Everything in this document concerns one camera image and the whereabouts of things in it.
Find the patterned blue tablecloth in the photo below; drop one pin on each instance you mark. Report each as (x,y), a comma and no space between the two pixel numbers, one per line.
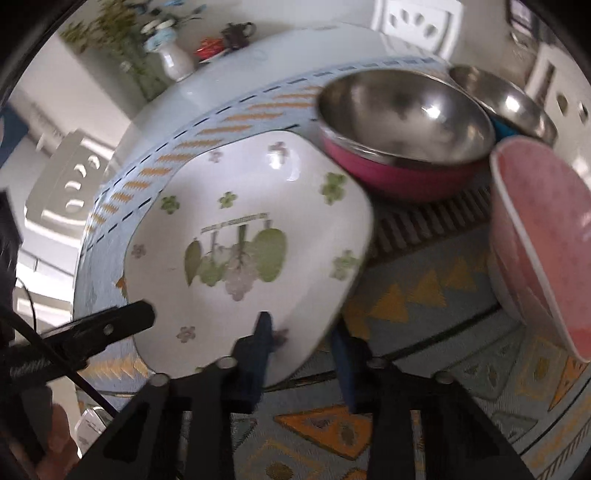
(415,286)

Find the flower bouquet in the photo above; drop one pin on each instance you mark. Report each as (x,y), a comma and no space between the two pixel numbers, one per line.
(120,41)

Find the blue steel bowl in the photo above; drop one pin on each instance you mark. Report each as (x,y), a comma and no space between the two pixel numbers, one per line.
(508,101)

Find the dark mug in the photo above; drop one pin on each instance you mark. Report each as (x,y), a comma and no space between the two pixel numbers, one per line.
(235,34)

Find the person's left hand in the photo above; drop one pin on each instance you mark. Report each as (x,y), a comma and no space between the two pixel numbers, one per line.
(57,443)

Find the pink steel bowl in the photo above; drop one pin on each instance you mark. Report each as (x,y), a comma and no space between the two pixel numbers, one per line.
(401,120)

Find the red cup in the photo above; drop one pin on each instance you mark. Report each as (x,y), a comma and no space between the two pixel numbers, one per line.
(210,48)

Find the framed wall picture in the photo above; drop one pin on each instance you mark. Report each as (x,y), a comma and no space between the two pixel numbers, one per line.
(519,16)

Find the white chair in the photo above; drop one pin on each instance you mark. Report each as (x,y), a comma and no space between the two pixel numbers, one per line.
(60,203)
(415,23)
(572,134)

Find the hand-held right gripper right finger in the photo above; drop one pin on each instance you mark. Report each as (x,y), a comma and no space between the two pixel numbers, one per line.
(345,369)

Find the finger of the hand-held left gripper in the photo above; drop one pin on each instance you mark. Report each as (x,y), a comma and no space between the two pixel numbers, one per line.
(106,328)

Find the white ceramic vase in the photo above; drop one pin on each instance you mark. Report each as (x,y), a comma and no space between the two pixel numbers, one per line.
(175,62)

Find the white floral plate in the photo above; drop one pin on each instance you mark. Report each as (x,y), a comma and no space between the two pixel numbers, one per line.
(240,212)

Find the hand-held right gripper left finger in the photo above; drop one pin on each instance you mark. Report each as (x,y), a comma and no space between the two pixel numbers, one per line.
(262,355)

